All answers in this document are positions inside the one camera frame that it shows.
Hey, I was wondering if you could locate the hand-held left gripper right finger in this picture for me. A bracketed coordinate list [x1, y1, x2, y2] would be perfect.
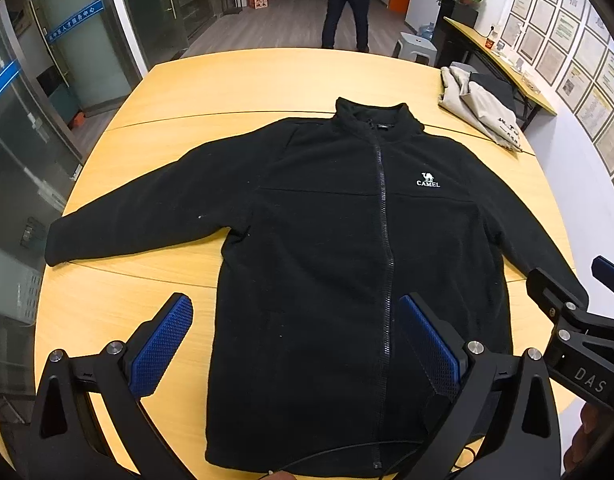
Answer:
[396, 294, 562, 480]

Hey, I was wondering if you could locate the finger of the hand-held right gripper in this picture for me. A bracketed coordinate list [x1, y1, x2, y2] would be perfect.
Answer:
[526, 267, 590, 333]
[591, 255, 614, 306]

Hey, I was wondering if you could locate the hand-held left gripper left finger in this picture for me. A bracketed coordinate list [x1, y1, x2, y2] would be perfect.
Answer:
[27, 292, 195, 480]

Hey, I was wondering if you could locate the black fleece jacket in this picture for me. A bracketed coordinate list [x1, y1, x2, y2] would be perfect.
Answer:
[44, 96, 590, 476]

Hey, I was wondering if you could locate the person's right hand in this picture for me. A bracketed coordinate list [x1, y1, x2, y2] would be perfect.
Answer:
[562, 402, 614, 478]

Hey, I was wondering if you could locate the grey beige jacket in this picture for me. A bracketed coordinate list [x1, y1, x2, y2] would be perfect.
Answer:
[438, 64, 525, 153]

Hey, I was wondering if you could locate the long wooden side table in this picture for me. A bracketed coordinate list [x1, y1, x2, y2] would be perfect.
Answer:
[443, 16, 558, 133]

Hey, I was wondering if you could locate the black plant stand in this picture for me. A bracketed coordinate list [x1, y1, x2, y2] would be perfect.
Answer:
[429, 0, 480, 68]

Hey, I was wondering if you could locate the grey plastic stool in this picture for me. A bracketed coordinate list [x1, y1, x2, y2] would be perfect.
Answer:
[391, 31, 437, 66]

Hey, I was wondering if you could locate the black square box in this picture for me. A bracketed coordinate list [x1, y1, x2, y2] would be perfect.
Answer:
[37, 67, 68, 98]

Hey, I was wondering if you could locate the black cable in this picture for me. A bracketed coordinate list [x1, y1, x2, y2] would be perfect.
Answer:
[257, 440, 482, 478]

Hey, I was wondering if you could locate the wall of framed certificates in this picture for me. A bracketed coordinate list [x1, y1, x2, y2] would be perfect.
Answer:
[499, 0, 614, 196]

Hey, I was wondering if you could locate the glass door with gold handle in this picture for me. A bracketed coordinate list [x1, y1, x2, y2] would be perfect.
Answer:
[17, 0, 143, 111]
[114, 0, 223, 61]

